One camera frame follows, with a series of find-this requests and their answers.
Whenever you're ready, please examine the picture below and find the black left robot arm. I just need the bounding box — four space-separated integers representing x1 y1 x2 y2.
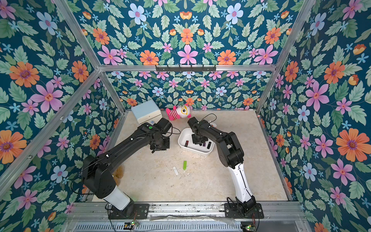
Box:
82 119 172 216

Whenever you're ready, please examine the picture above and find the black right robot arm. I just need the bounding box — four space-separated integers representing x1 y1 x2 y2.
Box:
187 117 256 214

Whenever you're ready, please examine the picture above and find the white storage box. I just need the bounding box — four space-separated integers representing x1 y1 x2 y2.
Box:
178 128 215 157

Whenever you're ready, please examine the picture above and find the white usb drive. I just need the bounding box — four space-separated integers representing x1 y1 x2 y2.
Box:
173 166 179 176

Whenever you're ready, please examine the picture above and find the pink striped plush fish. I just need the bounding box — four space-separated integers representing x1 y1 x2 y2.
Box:
166 104 191 121

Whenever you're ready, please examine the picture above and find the light blue drawer cabinet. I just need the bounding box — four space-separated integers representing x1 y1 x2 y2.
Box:
131 100 162 125

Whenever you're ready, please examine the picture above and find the brown teddy bear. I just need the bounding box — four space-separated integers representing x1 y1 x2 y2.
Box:
113 165 124 186

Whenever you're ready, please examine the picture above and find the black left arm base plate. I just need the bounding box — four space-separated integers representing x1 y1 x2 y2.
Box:
108 203 149 220

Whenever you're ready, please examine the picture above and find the black wall hook rail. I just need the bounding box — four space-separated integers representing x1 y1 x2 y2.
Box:
155 65 217 73

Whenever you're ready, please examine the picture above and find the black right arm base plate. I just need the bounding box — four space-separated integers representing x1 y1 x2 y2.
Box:
224 202 265 219

